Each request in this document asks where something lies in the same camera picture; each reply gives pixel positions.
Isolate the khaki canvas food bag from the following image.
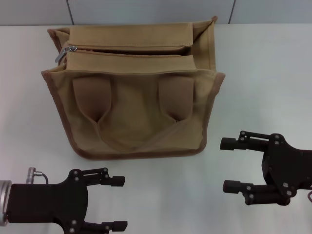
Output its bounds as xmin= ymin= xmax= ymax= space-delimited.
xmin=40 ymin=15 xmax=225 ymax=160

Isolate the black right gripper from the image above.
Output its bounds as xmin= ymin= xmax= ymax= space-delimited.
xmin=219 ymin=130 xmax=312 ymax=207

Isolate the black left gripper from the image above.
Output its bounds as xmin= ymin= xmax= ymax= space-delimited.
xmin=5 ymin=167 xmax=129 ymax=234

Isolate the silver metal zipper pull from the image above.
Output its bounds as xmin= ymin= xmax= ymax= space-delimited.
xmin=56 ymin=45 xmax=78 ymax=65

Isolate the left arm cable with metal plug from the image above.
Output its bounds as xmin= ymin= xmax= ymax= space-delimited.
xmin=26 ymin=167 xmax=51 ymax=185

